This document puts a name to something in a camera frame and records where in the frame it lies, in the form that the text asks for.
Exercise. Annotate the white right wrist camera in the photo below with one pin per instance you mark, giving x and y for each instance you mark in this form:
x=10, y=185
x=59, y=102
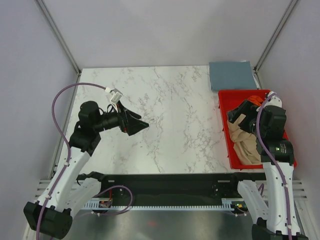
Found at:
x=273, y=99

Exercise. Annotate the white slotted cable duct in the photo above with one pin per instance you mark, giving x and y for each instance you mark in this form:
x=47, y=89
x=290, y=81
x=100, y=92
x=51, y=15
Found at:
x=222, y=204

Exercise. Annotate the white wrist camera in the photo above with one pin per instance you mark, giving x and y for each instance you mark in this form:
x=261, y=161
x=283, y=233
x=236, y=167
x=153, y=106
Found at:
x=114, y=95
x=273, y=99

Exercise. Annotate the orange t shirt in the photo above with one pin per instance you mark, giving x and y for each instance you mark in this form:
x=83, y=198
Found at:
x=256, y=98

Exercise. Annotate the folded blue-grey t shirt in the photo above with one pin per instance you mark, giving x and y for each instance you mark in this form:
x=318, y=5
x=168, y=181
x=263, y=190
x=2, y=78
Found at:
x=231, y=75

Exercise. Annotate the red plastic bin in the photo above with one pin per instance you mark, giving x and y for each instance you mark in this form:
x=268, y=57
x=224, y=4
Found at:
x=225, y=125

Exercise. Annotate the beige t shirt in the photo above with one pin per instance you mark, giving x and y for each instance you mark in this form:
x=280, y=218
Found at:
x=244, y=143

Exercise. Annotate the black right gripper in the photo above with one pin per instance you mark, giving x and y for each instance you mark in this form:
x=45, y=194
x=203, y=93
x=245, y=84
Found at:
x=247, y=107

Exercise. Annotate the aluminium frame post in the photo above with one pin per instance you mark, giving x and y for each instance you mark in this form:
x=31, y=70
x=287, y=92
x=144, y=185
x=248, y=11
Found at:
x=58, y=35
x=275, y=35

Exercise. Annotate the aluminium rail profile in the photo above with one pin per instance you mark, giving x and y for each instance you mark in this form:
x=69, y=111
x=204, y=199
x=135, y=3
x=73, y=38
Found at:
x=297, y=188

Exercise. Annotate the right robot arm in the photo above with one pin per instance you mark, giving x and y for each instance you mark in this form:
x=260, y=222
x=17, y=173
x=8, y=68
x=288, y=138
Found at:
x=274, y=219

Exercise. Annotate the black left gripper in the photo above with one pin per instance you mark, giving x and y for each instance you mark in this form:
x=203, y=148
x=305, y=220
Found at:
x=128, y=122

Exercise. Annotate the left aluminium frame post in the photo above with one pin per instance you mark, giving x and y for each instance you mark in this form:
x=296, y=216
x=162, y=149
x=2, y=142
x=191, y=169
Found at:
x=58, y=35

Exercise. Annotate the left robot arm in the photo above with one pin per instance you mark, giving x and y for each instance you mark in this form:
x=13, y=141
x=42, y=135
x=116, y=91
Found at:
x=52, y=214

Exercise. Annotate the right aluminium frame post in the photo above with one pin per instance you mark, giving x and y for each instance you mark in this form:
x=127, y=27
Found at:
x=275, y=35

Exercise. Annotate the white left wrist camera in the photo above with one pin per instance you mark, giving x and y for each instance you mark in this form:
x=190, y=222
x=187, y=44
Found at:
x=114, y=95

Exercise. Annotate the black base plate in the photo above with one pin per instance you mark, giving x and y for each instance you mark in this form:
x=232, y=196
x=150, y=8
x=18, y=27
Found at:
x=176, y=188

